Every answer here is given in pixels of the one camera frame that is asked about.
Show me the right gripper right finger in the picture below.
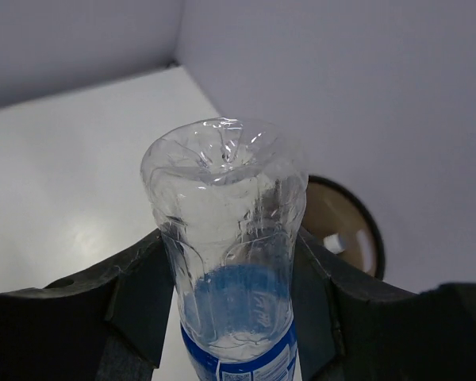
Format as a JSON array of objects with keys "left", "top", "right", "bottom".
[{"left": 292, "top": 230, "right": 476, "bottom": 380}]

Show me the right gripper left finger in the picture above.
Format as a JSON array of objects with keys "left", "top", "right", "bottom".
[{"left": 0, "top": 231, "right": 174, "bottom": 380}]

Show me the clear bottle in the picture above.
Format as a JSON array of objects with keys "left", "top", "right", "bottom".
[{"left": 140, "top": 117, "right": 308, "bottom": 380}]

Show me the brown paper bin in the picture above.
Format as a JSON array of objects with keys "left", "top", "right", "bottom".
[{"left": 302, "top": 175, "right": 386, "bottom": 280}]

